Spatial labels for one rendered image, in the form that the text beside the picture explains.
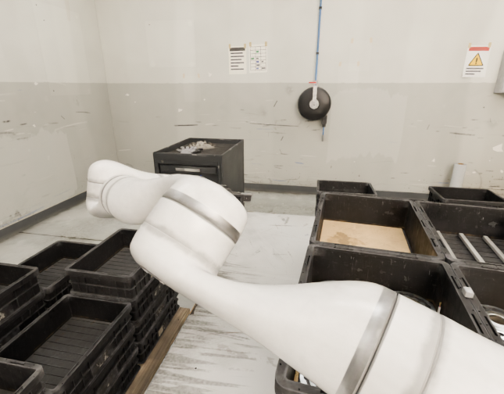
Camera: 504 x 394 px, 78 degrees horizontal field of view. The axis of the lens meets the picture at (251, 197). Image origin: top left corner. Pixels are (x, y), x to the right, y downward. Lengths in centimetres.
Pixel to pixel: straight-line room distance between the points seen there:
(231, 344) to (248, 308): 58
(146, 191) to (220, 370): 49
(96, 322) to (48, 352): 18
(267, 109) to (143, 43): 169
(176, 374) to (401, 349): 61
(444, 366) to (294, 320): 9
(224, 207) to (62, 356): 118
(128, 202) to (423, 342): 36
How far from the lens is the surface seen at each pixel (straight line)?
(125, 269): 159
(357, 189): 254
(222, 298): 26
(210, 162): 191
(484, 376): 25
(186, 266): 28
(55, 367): 139
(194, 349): 83
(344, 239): 104
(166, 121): 426
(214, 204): 29
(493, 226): 125
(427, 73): 397
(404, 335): 24
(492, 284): 84
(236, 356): 81
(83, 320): 154
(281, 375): 47
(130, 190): 44
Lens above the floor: 129
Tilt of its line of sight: 20 degrees down
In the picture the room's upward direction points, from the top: straight up
